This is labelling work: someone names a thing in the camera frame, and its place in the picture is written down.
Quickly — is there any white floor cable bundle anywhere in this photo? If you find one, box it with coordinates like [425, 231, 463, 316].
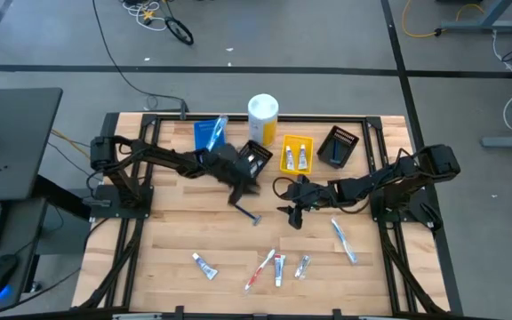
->
[121, 0, 168, 32]

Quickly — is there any black aluminium table frame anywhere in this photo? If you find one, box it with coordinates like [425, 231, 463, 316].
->
[71, 111, 465, 320]

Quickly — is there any yellow plastic basket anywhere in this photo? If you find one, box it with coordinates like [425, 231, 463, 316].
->
[279, 133, 316, 176]

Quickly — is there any white yellow wipes canister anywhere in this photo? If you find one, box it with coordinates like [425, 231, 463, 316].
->
[247, 92, 280, 147]

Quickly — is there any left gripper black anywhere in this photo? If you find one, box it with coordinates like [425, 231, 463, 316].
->
[197, 144, 262, 207]

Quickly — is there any coiled black cable loop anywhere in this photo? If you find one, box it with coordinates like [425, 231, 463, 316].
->
[164, 15, 195, 46]

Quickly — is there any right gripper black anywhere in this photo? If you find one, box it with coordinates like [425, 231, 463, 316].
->
[276, 174, 335, 231]

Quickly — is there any blue toothbrush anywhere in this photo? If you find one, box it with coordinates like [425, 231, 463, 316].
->
[205, 114, 230, 153]
[330, 215, 358, 265]

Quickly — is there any grey metal desk foot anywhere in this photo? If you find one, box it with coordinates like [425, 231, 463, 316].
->
[433, 0, 512, 36]
[481, 132, 512, 148]

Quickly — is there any blue plastic basket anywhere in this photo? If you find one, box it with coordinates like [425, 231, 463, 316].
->
[192, 117, 230, 152]

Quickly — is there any red toothbrush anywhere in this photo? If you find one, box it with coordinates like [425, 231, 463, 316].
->
[243, 248, 277, 292]

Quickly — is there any long black floor cable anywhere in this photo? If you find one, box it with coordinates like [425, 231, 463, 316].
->
[91, 0, 190, 121]

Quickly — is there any yellow floor cable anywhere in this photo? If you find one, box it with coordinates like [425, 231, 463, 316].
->
[400, 0, 486, 39]

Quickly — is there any black desk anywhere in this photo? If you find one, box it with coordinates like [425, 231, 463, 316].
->
[0, 87, 64, 312]

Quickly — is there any black plastic basket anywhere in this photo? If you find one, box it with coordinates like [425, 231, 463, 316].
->
[316, 124, 360, 170]
[236, 140, 274, 179]

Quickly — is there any black computer mouse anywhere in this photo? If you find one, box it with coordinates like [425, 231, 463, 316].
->
[0, 253, 20, 298]

